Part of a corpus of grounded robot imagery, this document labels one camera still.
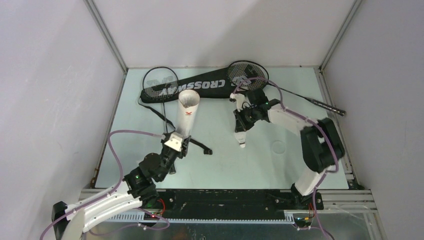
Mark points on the white shuttlecock tube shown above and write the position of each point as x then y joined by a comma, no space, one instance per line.
188,103

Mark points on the clear plastic tube lid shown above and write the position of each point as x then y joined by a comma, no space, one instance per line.
278,147

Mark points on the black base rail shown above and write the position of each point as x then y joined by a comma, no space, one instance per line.
231,204

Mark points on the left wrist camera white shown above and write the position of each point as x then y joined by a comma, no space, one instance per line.
174,140

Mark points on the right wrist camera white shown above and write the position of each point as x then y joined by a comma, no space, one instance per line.
239,99

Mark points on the shuttlecock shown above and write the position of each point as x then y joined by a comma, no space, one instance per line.
240,135

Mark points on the black racket bag crossway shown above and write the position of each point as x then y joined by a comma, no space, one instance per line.
212,85

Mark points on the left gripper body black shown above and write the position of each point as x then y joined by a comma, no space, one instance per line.
169,157

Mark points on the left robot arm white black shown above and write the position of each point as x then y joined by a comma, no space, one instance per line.
134,190

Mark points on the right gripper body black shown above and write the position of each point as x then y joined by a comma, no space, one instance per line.
247,117

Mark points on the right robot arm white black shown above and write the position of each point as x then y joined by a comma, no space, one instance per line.
321,145

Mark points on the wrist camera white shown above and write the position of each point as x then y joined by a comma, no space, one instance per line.
174,140
239,99

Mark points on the badminton racket black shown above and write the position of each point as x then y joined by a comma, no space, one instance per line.
247,75
159,84

